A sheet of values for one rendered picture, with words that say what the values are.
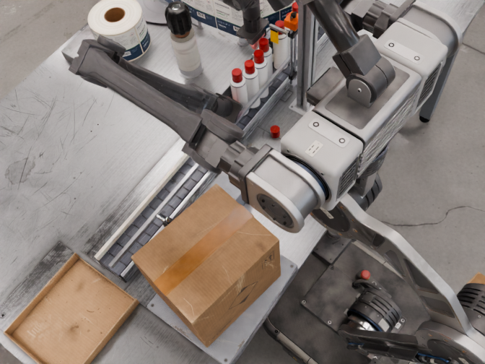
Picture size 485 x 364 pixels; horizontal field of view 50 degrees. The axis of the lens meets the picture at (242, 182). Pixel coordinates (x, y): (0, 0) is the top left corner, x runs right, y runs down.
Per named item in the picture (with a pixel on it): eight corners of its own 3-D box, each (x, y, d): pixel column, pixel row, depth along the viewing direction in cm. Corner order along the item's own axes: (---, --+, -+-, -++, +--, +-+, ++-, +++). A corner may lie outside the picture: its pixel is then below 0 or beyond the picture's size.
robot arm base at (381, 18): (386, 59, 123) (395, 20, 113) (357, 43, 126) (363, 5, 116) (405, 37, 126) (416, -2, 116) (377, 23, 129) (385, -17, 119)
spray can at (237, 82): (236, 104, 184) (230, 64, 167) (250, 105, 184) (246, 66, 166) (232, 115, 182) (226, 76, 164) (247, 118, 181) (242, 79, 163)
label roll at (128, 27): (125, 17, 210) (115, -12, 198) (161, 38, 203) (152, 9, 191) (89, 48, 204) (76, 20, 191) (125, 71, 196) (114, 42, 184)
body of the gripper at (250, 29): (235, 37, 172) (233, 19, 166) (253, 18, 176) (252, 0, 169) (251, 44, 170) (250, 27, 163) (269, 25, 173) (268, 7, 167)
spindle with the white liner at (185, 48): (188, 56, 197) (173, -7, 171) (207, 66, 194) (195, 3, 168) (174, 72, 194) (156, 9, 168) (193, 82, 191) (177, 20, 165)
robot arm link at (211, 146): (221, 172, 104) (234, 149, 103) (185, 146, 108) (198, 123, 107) (241, 174, 112) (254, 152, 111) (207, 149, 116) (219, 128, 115)
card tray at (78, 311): (79, 256, 166) (74, 252, 162) (139, 302, 157) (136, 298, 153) (9, 335, 155) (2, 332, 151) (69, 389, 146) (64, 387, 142)
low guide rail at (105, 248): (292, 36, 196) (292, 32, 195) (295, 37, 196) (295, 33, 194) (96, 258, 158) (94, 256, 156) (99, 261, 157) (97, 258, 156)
